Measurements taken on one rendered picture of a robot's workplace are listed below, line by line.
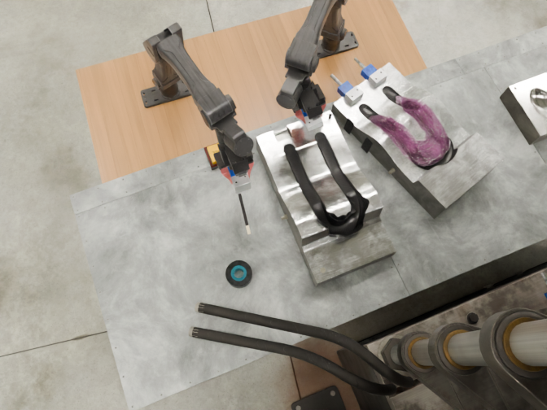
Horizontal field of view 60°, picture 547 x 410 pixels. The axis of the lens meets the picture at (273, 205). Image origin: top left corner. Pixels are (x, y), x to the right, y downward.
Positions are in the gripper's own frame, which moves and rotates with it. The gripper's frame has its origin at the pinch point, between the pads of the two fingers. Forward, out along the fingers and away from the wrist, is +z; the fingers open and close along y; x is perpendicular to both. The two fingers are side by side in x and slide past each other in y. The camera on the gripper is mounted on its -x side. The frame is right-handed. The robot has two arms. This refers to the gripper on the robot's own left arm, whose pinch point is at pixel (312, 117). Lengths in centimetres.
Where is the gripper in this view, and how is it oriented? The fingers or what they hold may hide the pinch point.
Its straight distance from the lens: 150.3
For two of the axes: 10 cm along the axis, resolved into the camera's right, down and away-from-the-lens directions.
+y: 9.2, -3.9, -0.7
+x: -2.8, -7.6, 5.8
